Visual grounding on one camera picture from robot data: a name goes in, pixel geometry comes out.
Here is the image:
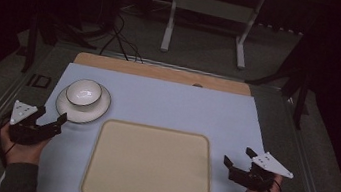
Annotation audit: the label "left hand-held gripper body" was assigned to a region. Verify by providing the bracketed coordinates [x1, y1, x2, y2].
[5, 99, 56, 150]

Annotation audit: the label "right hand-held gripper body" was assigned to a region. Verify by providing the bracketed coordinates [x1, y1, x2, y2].
[226, 146, 297, 192]

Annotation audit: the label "white plate with dark rim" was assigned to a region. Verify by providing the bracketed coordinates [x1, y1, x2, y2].
[52, 77, 114, 129]

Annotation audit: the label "white bowl with dark rim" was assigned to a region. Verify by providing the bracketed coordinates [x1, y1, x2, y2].
[63, 76, 105, 110]

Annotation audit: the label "beige tray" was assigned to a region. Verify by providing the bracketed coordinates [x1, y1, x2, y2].
[78, 115, 221, 192]

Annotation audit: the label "person's left hand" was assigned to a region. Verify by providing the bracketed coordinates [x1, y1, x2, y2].
[0, 120, 53, 170]

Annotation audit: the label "black floor socket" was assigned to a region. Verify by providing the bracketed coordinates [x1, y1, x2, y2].
[26, 72, 52, 90]

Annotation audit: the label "black stand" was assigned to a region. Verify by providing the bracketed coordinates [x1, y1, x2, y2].
[239, 26, 319, 131]
[19, 0, 105, 83]

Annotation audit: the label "light blue table mat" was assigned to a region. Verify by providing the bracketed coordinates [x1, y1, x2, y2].
[0, 54, 298, 192]

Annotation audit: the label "white metal stand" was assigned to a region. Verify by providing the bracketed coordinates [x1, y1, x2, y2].
[159, 0, 267, 72]

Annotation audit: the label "black floor cables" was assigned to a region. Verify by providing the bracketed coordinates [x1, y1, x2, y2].
[76, 6, 150, 65]

